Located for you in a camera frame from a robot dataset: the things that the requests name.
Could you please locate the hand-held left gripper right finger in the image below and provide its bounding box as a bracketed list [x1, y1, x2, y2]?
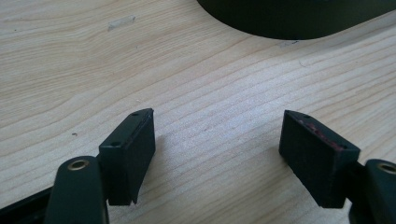
[278, 109, 361, 209]

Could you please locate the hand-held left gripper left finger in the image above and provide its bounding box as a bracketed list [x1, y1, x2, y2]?
[98, 107, 157, 207]

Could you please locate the clear tape strip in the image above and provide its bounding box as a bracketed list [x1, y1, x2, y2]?
[107, 15, 136, 32]

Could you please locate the black round object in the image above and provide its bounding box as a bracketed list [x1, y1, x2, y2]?
[196, 0, 396, 41]

